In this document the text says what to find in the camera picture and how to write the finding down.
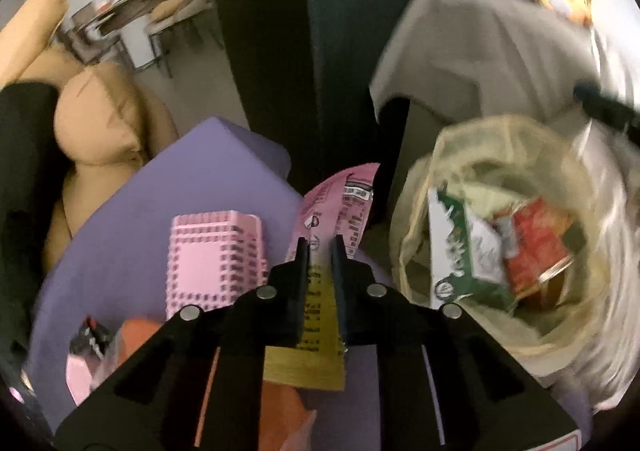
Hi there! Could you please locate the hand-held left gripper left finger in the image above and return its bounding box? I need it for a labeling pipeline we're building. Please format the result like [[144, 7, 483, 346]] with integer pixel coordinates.
[[54, 237, 311, 451]]

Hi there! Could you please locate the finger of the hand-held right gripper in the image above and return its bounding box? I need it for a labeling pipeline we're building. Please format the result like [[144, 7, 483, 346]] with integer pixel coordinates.
[[572, 83, 640, 134]]

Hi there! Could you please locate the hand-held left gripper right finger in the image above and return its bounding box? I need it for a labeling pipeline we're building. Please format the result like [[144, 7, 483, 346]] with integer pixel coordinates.
[[330, 235, 583, 451]]

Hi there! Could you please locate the pink gold packet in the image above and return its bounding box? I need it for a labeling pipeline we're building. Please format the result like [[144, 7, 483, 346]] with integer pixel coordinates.
[[262, 162, 383, 392]]

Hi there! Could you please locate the green white carton box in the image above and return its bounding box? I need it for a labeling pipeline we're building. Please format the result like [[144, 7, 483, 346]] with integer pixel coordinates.
[[427, 186, 518, 312]]

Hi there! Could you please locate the translucent plastic bag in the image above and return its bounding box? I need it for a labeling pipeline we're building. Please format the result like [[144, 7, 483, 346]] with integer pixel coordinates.
[[390, 113, 636, 412]]

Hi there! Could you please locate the pink plastic basket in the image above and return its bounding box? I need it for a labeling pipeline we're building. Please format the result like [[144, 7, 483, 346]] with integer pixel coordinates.
[[165, 211, 268, 322]]

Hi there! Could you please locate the orange wrapper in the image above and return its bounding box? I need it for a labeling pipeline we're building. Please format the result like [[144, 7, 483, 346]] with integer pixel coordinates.
[[102, 317, 318, 451]]

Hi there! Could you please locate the beige cloth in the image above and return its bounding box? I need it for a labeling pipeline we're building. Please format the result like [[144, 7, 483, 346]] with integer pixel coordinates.
[[369, 0, 640, 132]]

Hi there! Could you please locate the purple bed sheet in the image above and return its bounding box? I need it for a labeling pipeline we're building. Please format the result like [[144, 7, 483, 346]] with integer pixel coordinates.
[[27, 117, 596, 451]]

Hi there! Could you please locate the red packet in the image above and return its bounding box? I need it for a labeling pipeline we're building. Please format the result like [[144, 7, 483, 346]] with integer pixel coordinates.
[[492, 196, 588, 302]]

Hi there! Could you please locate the dark snack wrapper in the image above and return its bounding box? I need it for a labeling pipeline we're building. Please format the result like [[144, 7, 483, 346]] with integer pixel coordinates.
[[69, 316, 117, 359]]

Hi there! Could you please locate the small pink packet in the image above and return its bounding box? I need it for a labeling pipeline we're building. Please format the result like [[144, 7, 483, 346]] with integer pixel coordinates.
[[65, 353, 106, 407]]

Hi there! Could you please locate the black cabinet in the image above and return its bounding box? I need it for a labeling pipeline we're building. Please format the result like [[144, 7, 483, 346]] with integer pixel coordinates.
[[200, 0, 321, 192]]

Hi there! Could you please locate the black garment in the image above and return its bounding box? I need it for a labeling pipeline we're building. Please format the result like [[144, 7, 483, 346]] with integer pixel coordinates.
[[0, 81, 66, 367]]

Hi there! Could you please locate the dining chair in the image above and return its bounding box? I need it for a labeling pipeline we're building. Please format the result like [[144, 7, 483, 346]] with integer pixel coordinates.
[[145, 0, 226, 79]]

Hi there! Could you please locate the dining table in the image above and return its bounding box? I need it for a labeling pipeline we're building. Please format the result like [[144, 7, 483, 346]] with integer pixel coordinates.
[[67, 0, 181, 76]]

